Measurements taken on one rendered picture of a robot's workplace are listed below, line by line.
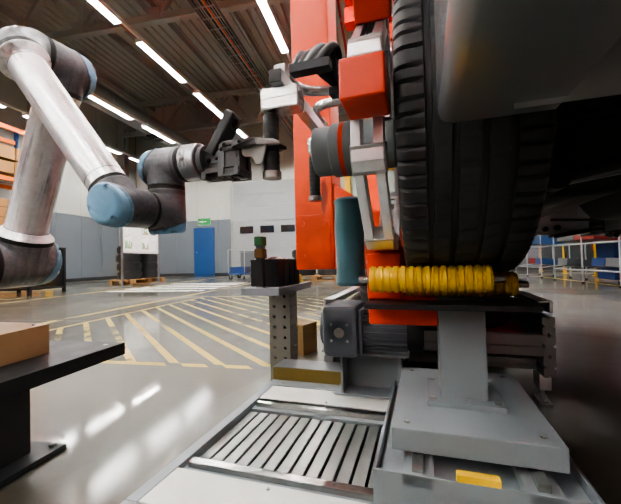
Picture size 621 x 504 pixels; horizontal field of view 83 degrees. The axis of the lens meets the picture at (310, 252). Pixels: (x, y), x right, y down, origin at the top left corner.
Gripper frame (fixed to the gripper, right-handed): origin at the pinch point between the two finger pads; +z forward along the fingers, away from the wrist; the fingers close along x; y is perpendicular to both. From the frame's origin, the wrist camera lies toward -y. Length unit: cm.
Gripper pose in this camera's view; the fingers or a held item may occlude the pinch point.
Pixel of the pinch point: (278, 142)
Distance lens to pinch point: 84.6
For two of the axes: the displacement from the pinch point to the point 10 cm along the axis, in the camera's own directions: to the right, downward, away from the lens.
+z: 9.5, -0.3, -3.0
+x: -3.0, -0.2, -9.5
